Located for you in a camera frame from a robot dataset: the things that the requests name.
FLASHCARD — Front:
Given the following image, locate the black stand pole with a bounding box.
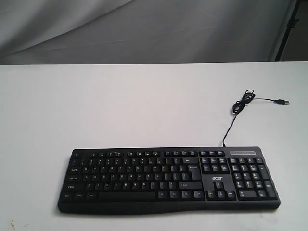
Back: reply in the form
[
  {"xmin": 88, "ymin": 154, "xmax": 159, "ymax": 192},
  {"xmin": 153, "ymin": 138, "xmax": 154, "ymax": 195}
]
[{"xmin": 275, "ymin": 0, "xmax": 302, "ymax": 62}]

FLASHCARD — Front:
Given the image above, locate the black acer keyboard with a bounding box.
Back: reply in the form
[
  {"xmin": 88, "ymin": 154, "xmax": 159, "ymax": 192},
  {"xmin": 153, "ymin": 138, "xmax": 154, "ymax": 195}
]
[{"xmin": 58, "ymin": 147, "xmax": 281, "ymax": 215}]

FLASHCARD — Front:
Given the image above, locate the grey backdrop cloth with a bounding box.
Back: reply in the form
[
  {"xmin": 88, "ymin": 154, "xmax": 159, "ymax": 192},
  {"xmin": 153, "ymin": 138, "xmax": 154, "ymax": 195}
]
[{"xmin": 0, "ymin": 0, "xmax": 295, "ymax": 64}]

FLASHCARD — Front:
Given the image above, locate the black USB cable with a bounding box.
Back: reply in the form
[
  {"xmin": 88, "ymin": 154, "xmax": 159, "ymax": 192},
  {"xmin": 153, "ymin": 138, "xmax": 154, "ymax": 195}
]
[{"xmin": 222, "ymin": 90, "xmax": 290, "ymax": 147}]

